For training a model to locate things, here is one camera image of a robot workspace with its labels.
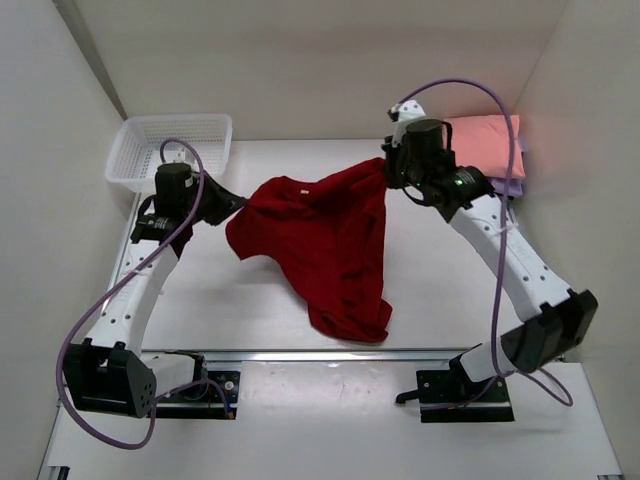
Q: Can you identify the red t shirt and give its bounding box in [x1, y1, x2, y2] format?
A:
[226, 158, 392, 344]

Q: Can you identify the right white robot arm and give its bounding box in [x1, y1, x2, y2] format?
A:
[382, 117, 598, 409]

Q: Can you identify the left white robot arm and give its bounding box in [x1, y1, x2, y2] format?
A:
[62, 163, 247, 418]

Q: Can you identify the pink folded t shirt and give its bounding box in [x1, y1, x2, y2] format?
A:
[446, 115, 509, 179]

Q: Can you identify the white perforated plastic basket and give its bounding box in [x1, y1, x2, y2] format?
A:
[105, 114, 233, 193]

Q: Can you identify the lavender folded t shirt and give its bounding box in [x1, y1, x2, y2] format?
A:
[489, 177, 524, 198]

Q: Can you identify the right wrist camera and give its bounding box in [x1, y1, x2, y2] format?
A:
[387, 100, 426, 147]

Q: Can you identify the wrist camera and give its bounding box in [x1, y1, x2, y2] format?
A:
[387, 100, 426, 147]
[165, 146, 197, 169]

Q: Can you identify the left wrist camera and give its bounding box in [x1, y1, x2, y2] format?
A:
[165, 146, 197, 169]

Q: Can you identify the aluminium frame rail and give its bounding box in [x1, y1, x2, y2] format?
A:
[139, 344, 566, 366]

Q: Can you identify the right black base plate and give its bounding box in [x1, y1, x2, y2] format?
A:
[416, 370, 515, 424]

